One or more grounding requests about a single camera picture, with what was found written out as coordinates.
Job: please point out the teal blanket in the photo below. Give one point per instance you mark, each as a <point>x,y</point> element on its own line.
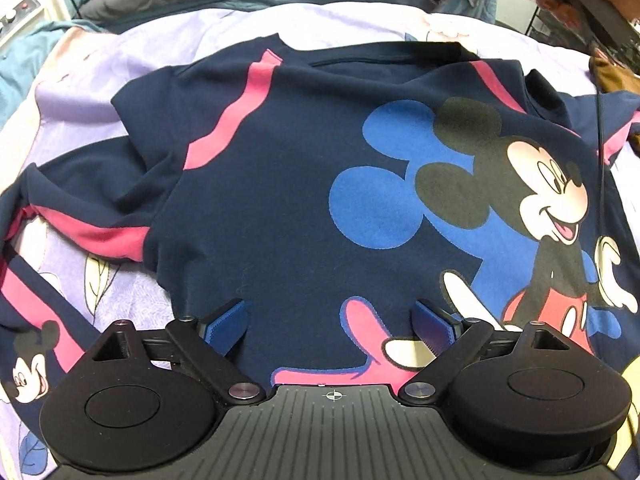
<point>25,75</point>

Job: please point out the navy cartoon mouse sweatshirt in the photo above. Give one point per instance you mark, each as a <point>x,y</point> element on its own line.
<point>280,185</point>

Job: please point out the purple floral bed sheet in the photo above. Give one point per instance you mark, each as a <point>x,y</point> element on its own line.
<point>150,45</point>

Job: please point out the white control box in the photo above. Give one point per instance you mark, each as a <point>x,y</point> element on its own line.
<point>22,2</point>

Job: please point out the brown cloth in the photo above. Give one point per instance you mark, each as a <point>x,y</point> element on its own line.
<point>617,76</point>

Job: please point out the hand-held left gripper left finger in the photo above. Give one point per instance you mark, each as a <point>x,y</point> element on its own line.
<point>227,324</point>

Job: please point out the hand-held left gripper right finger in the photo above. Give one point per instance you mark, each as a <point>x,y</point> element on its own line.
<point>434,329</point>

